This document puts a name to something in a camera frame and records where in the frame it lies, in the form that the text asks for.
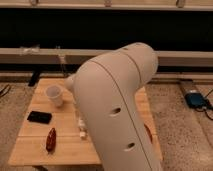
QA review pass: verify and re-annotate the white plastic bottle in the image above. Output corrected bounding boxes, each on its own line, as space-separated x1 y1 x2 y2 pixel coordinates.
78 117 87 139

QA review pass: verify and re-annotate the wooden table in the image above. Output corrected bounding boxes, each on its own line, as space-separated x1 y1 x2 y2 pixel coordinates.
9 78 163 171

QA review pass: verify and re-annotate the white plastic cup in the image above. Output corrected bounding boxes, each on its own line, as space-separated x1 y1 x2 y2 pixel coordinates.
45 85 63 107

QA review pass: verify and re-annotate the black rectangular phone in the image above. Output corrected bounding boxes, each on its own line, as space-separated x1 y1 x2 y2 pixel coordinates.
27 111 52 124

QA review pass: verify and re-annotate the blue box on floor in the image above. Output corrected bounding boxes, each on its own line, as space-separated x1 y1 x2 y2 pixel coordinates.
184 93 206 108

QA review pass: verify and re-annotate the dark red oblong object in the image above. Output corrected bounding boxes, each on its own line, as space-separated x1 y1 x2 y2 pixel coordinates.
46 128 56 152

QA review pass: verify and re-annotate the black cable on floor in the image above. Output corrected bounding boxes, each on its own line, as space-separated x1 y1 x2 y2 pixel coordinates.
0 83 12 98

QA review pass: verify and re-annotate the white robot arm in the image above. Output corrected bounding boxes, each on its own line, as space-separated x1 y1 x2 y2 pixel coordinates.
65 43 162 171

